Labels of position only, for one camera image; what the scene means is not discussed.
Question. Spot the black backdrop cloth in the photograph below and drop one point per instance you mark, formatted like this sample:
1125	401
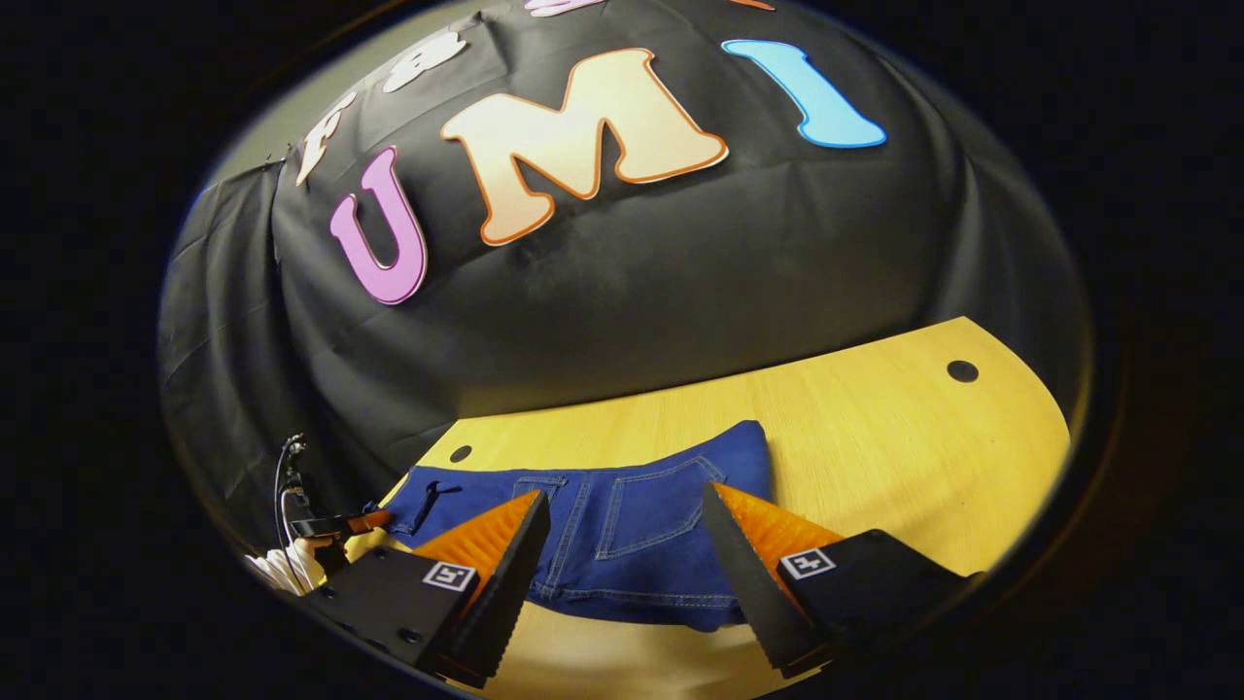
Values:
680	253

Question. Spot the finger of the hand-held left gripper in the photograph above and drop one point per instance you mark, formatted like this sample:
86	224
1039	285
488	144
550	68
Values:
335	525

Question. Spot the blue denim jeans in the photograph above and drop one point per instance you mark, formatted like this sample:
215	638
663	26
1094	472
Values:
632	515

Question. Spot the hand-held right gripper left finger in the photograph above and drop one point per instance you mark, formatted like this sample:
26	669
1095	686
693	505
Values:
505	588

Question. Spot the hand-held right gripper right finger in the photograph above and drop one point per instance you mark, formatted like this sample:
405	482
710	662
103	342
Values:
748	583

